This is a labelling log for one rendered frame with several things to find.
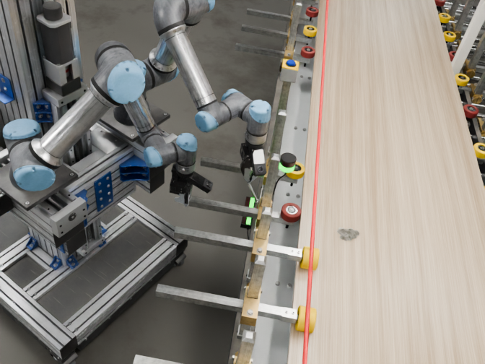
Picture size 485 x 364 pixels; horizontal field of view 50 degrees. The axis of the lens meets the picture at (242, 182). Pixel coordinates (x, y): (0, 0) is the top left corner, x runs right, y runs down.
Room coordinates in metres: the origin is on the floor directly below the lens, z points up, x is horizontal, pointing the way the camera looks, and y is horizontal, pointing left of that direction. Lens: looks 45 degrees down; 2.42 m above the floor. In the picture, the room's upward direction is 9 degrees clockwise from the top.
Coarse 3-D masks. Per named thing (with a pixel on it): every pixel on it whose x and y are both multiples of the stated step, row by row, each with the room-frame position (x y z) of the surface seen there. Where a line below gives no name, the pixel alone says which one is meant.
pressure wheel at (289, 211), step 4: (284, 204) 1.44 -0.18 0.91; (288, 204) 1.44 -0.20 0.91; (292, 204) 1.44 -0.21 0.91; (296, 204) 1.45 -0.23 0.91; (284, 208) 1.42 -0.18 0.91; (288, 208) 1.42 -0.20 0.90; (292, 208) 1.42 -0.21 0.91; (296, 208) 1.43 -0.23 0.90; (284, 212) 1.39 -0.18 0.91; (288, 212) 1.40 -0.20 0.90; (292, 212) 1.40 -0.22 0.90; (296, 212) 1.41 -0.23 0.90; (300, 212) 1.41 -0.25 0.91; (284, 216) 1.38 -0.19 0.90; (288, 216) 1.38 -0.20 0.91; (292, 216) 1.38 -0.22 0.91; (296, 216) 1.39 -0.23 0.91; (288, 220) 1.38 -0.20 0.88; (292, 220) 1.38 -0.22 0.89; (296, 220) 1.38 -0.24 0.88
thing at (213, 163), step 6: (204, 162) 1.66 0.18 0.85; (210, 162) 1.66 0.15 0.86; (216, 162) 1.67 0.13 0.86; (222, 162) 1.67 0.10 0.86; (228, 162) 1.68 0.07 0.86; (234, 162) 1.69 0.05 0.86; (216, 168) 1.66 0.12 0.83; (222, 168) 1.66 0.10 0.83; (228, 168) 1.66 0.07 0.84; (234, 168) 1.66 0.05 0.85; (282, 174) 1.66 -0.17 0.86; (282, 180) 1.65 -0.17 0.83; (288, 180) 1.65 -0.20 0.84; (294, 180) 1.65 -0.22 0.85
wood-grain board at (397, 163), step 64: (320, 0) 3.33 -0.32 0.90; (384, 0) 3.49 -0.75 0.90; (320, 64) 2.54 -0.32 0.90; (384, 64) 2.65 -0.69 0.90; (448, 64) 2.77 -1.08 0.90; (384, 128) 2.06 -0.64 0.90; (448, 128) 2.14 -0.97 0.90; (320, 192) 1.55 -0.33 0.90; (384, 192) 1.61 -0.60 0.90; (448, 192) 1.67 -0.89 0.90; (320, 256) 1.21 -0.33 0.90; (384, 256) 1.26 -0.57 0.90; (448, 256) 1.31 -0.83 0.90; (320, 320) 0.94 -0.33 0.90; (384, 320) 0.98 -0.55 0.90; (448, 320) 1.03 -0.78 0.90
